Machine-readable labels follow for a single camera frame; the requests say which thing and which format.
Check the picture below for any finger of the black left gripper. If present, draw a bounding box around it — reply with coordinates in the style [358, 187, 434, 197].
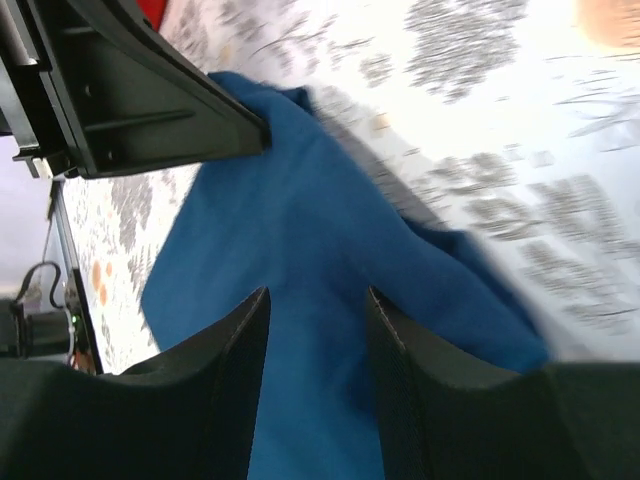
[24, 1, 270, 179]

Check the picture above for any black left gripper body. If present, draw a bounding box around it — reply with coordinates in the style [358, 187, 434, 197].
[1, 1, 78, 179]

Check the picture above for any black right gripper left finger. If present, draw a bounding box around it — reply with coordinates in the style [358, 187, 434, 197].
[1, 288, 270, 479]

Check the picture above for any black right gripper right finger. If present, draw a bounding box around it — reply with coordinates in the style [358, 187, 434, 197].
[367, 290, 639, 480]

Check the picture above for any blue Mickey Mouse t-shirt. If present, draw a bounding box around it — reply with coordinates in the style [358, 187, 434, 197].
[141, 72, 549, 479]

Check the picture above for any red plastic bin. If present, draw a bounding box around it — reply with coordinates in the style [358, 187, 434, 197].
[136, 0, 169, 31]

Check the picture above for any floral patterned table mat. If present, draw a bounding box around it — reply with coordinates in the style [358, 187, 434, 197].
[160, 1, 639, 362]

